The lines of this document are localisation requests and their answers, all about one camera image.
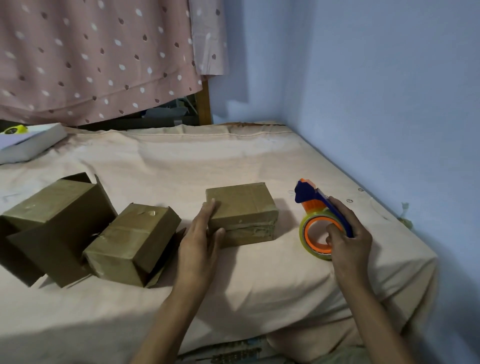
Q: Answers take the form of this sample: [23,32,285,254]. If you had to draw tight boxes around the person's right hand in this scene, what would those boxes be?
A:
[325,196,373,292]

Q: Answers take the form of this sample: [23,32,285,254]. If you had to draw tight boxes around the person's left hand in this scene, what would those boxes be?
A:
[174,199,226,292]

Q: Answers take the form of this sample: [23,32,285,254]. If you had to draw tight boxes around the small taped cardboard box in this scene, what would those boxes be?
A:
[205,182,280,249]

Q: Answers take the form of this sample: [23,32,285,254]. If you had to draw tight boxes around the blue orange tape dispenser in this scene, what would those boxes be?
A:
[294,178,354,256]

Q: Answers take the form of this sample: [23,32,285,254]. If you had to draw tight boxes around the person's right forearm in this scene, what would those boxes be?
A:
[337,281,418,364]

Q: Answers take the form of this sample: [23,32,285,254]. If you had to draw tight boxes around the person's left forearm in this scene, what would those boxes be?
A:
[129,279,211,364]

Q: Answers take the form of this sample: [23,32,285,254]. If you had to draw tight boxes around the clear packing tape roll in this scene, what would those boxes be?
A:
[299,211,347,262]

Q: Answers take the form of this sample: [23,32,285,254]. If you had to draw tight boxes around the small pale green scrap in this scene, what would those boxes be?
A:
[397,202,414,230]

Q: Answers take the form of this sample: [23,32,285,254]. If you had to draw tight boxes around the peach bed sheet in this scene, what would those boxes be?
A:
[0,121,439,364]

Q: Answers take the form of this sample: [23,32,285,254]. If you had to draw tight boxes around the medium taped cardboard box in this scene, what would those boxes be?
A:
[82,203,183,289]

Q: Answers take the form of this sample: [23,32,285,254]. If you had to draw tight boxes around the printed cloth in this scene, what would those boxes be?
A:
[175,335,287,364]

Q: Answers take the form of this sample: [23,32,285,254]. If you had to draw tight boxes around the dark clutter under curtain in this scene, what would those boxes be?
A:
[75,95,200,132]

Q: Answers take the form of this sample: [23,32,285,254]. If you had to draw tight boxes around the large open cardboard box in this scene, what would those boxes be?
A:
[0,172,119,289]

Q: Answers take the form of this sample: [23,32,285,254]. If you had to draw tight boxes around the narrow pink dotted cloth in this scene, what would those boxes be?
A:
[188,0,230,77]

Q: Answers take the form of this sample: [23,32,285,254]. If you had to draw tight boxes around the white flat box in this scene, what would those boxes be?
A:
[0,122,68,166]

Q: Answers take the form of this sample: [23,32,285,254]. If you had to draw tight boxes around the pink dotted curtain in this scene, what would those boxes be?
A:
[0,0,203,127]

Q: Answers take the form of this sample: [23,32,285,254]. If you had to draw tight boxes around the wooden post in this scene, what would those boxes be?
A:
[194,80,213,126]

